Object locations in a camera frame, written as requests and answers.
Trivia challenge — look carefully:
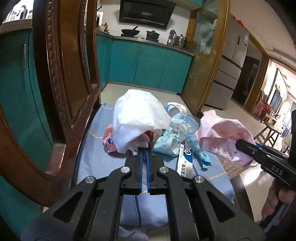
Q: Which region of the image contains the black cooking pot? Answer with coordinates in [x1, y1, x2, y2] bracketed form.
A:
[146, 30, 159, 42]

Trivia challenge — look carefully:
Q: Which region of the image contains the brown sauce bottle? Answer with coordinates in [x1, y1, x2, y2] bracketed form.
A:
[103, 23, 108, 32]

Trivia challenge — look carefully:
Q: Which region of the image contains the blue striped table cloth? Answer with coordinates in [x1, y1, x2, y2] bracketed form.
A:
[75, 104, 234, 240]

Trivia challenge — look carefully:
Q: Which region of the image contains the wood framed glass door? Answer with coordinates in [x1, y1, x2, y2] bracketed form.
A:
[181, 0, 230, 115]

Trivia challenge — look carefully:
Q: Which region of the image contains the silver refrigerator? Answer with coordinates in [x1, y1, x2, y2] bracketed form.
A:
[205, 18, 249, 110]

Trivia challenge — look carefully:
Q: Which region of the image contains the clear plastic bottle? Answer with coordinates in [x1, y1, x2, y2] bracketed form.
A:
[164, 113, 201, 142]

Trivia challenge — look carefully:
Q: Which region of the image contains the white lattice trash basket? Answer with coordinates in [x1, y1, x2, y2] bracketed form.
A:
[195, 109, 258, 180]

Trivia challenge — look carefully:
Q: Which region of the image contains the steel pot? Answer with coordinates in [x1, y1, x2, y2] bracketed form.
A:
[176, 34, 188, 49]

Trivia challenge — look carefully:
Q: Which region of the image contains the pink plastic bag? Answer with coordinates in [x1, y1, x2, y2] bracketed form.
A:
[103, 124, 117, 153]

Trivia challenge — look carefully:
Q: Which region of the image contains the blue white medicine box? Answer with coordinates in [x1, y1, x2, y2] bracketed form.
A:
[176, 144, 193, 179]

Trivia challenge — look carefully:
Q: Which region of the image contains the steel pot lid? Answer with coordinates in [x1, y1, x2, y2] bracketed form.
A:
[167, 30, 177, 46]

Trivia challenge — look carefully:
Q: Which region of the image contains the black range hood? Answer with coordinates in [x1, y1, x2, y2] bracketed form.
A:
[119, 0, 176, 30]

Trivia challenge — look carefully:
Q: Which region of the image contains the white plastic bag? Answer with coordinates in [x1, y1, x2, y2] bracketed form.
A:
[112, 89, 171, 153]

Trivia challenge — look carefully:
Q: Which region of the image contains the person's right hand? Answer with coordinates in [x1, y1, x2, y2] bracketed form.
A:
[261, 179, 295, 224]

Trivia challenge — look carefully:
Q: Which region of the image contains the carved brown wooden chair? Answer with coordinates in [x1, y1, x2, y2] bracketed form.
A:
[1, 1, 100, 207]

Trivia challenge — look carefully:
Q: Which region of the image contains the white striped paper cup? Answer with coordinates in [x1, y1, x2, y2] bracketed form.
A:
[166, 102, 187, 117]

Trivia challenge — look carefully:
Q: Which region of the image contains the blue twisted cloth rag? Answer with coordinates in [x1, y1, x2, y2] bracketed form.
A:
[185, 134, 211, 170]

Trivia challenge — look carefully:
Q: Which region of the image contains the black wok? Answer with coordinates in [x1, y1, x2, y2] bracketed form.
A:
[121, 26, 140, 37]

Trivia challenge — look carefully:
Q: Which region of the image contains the wooden stool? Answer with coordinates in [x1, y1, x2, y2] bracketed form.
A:
[254, 123, 281, 148]

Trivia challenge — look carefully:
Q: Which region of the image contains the light blue face mask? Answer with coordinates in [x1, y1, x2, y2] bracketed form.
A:
[152, 135, 181, 157]

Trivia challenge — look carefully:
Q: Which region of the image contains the red snack wrapper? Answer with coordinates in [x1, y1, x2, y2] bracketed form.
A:
[138, 130, 163, 149]

